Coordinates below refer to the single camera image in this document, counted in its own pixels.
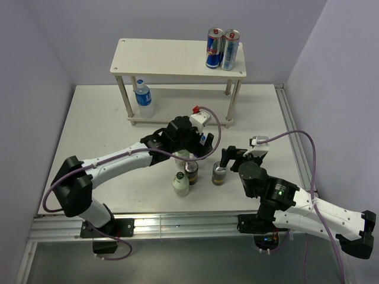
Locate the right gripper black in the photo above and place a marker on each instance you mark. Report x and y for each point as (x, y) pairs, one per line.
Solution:
(231, 152)

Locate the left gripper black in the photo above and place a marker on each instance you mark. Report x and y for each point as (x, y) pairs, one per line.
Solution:
(198, 148)

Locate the Pocari Sweat bottle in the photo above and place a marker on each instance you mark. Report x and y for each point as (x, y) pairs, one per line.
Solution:
(144, 99)
(203, 139)

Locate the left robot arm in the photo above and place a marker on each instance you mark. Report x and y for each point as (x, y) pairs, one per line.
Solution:
(75, 180)

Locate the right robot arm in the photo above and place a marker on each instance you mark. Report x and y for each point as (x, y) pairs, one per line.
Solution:
(284, 205)

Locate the white two-tier shelf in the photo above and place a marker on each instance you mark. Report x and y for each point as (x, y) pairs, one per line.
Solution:
(183, 60)

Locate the grey coffee can right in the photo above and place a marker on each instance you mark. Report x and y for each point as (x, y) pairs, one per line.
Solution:
(219, 174)

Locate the green cap glass bottle far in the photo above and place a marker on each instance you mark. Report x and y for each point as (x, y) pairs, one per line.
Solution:
(183, 154)

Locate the green cap glass bottle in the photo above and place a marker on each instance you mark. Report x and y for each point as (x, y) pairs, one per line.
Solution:
(183, 154)
(181, 184)

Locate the black coffee can left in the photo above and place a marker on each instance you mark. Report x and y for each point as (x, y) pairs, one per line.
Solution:
(191, 171)

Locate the green cap glass bottle near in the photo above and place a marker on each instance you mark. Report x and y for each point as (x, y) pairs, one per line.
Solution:
(181, 184)

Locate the silver Red Bull can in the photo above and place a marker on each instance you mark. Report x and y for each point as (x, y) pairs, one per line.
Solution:
(230, 46)

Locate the blue Red Bull can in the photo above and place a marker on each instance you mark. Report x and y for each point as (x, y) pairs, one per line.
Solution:
(214, 46)

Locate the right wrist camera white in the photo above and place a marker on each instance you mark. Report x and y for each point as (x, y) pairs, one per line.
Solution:
(259, 146)

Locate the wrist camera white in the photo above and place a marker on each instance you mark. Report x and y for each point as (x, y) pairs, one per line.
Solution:
(200, 118)
(259, 146)

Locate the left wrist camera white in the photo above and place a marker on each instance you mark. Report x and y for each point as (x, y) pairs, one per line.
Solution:
(200, 118)

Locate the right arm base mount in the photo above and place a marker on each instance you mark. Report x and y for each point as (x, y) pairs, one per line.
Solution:
(267, 238)

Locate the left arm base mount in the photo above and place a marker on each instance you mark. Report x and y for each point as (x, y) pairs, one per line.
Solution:
(115, 229)

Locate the aluminium front rail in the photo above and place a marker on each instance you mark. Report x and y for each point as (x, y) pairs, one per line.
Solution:
(167, 248)

